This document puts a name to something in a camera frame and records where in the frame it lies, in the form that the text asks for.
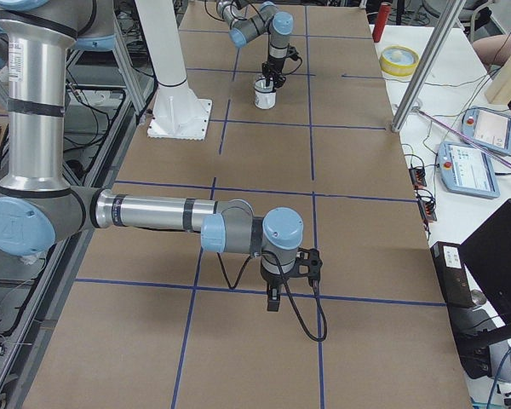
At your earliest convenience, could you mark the white enamel mug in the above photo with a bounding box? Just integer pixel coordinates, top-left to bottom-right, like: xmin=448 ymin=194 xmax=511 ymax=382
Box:
xmin=253 ymin=75 xmax=276 ymax=110

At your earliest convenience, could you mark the yellow tape roll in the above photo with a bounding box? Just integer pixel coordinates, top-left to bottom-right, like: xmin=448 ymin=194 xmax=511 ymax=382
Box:
xmin=379 ymin=45 xmax=420 ymax=77

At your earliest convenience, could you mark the red cardboard tube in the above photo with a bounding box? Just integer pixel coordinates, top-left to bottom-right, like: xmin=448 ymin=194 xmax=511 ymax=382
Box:
xmin=372 ymin=2 xmax=392 ymax=43

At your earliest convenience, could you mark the black computer box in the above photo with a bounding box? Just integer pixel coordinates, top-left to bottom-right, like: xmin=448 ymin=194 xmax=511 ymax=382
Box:
xmin=431 ymin=241 xmax=474 ymax=308

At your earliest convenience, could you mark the near teach pendant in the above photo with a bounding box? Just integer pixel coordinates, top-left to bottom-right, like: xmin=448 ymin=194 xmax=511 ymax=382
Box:
xmin=438 ymin=141 xmax=500 ymax=199

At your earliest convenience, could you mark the teach pendant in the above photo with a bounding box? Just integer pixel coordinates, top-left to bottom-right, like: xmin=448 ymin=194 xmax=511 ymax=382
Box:
xmin=462 ymin=107 xmax=511 ymax=154
xmin=438 ymin=141 xmax=500 ymax=199

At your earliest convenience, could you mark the far teach pendant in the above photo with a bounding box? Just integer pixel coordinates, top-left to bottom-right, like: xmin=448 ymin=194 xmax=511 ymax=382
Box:
xmin=462 ymin=107 xmax=511 ymax=154

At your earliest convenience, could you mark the black monitor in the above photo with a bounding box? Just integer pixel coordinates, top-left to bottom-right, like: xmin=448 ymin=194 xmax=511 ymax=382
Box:
xmin=459 ymin=199 xmax=511 ymax=320

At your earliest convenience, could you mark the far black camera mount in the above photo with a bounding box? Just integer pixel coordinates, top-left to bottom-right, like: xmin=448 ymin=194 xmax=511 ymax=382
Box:
xmin=286 ymin=44 xmax=301 ymax=61

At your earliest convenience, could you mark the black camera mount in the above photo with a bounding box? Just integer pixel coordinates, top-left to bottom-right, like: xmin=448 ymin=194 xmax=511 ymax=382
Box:
xmin=290 ymin=248 xmax=323 ymax=289
xmin=286 ymin=44 xmax=301 ymax=61

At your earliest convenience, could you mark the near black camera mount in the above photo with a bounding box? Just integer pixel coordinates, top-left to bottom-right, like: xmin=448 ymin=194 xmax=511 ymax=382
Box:
xmin=290 ymin=248 xmax=323 ymax=289

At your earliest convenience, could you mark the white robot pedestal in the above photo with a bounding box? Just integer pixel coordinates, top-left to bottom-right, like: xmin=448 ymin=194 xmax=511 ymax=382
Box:
xmin=135 ymin=0 xmax=212 ymax=141

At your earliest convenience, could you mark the aluminium frame post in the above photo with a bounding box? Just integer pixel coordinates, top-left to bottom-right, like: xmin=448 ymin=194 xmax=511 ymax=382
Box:
xmin=391 ymin=0 xmax=465 ymax=133

